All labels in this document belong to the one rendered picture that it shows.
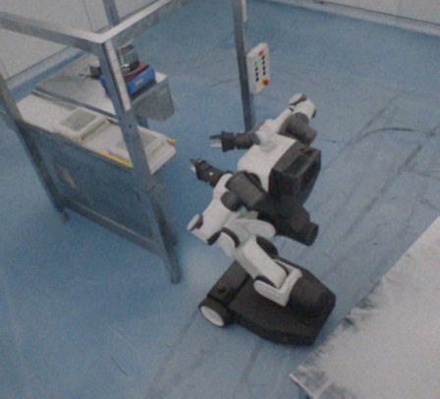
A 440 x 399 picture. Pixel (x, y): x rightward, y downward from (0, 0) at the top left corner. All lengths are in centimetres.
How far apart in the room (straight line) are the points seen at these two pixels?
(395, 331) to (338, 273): 120
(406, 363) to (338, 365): 24
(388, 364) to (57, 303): 215
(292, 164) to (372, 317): 67
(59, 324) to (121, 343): 44
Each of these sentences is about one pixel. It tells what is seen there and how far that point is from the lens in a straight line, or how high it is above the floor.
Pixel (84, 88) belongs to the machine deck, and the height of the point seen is 130.
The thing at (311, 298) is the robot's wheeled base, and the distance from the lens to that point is 260.
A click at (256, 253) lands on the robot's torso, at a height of 43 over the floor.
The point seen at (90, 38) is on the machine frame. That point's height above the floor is 167.
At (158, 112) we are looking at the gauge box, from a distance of 255.
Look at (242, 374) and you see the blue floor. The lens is 279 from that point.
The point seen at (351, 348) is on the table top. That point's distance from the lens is 192.
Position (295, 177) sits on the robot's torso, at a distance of 192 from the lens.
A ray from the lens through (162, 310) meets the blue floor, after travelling 307.
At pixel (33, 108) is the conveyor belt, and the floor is 86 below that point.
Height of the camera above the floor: 250
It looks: 42 degrees down
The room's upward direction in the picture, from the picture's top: 9 degrees counter-clockwise
